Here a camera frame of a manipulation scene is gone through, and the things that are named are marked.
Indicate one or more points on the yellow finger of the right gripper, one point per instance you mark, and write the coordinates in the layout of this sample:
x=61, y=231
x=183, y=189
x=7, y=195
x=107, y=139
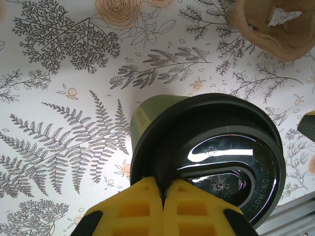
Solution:
x=308, y=126

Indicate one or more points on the black plastic cup lid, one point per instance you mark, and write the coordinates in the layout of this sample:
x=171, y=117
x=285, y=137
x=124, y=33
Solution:
x=221, y=123

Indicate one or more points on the wide aluminium mounting rail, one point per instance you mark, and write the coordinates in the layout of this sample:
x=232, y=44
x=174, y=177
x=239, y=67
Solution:
x=295, y=221

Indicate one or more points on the floral patterned table cover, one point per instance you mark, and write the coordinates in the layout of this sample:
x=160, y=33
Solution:
x=73, y=73

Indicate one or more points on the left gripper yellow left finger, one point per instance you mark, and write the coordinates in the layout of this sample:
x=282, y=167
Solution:
x=128, y=211

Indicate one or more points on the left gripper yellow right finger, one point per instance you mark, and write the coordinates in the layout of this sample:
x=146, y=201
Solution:
x=197, y=214

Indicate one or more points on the green paper coffee cup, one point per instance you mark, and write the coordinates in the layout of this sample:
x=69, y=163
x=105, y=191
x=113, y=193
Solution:
x=147, y=115

